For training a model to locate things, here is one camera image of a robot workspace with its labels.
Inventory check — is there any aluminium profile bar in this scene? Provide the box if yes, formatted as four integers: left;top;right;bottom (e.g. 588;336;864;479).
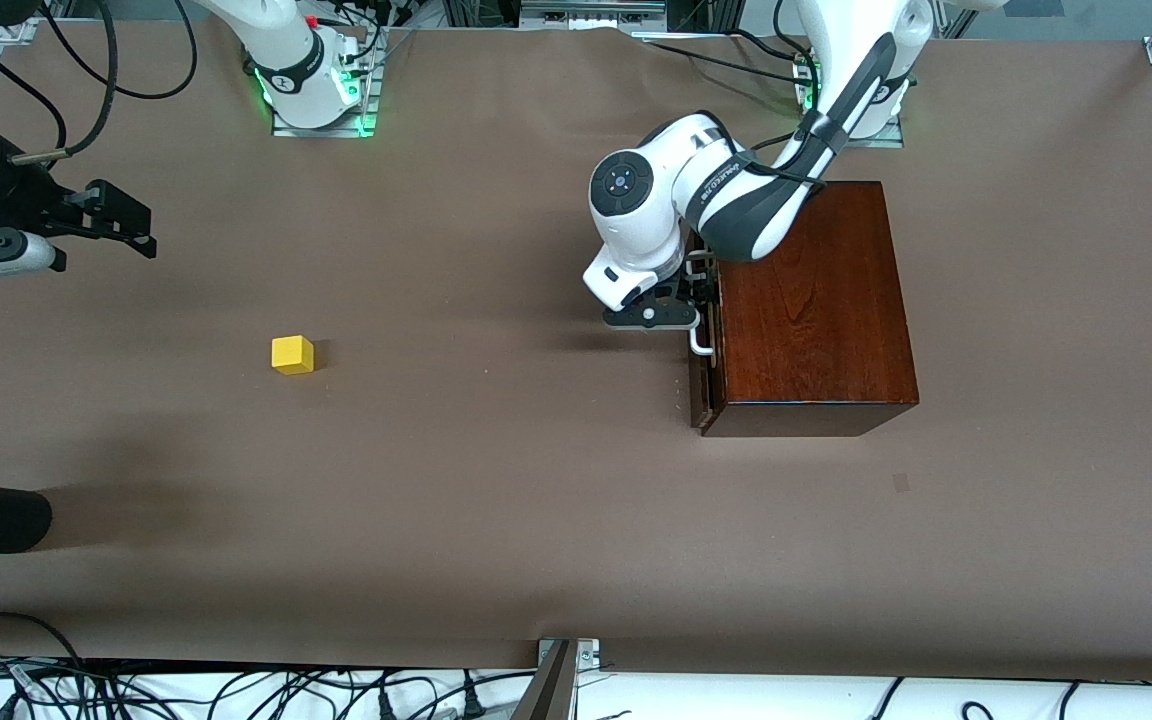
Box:
508;641;578;720

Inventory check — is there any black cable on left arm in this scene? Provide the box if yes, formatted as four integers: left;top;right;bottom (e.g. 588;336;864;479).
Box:
736;110;832;191

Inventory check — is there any dark red wooden cabinet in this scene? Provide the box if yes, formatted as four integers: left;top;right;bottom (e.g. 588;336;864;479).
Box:
701;181;919;438

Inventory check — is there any long looping black cable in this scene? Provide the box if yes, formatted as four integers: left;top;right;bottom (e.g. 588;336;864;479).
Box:
0;611;89;668

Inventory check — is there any metal base plate right arm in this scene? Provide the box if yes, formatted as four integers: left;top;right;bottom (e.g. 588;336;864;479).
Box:
271;28;385;139

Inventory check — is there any black power cable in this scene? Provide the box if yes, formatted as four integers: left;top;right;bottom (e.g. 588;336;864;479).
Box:
644;38;817;87
726;28;813;64

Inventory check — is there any metal base plate left arm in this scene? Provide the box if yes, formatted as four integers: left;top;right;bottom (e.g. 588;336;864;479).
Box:
794;55;906;150

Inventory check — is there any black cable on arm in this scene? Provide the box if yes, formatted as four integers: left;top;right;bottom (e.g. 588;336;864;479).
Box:
0;0;200;163
736;110;832;191

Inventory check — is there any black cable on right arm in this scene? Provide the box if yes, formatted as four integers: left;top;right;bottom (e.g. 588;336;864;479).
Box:
0;0;200;163

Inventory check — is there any metal equipment rail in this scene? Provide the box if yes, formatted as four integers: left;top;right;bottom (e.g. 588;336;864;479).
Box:
519;0;669;29

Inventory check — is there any yellow wooden block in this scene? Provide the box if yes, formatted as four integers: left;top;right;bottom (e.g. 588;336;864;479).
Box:
271;335;317;376

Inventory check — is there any small metal corner bracket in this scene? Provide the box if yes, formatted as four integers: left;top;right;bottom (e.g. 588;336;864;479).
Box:
537;637;601;670

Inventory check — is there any light wood drawer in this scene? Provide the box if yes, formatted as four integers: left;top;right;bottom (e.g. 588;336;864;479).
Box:
687;235;729;432

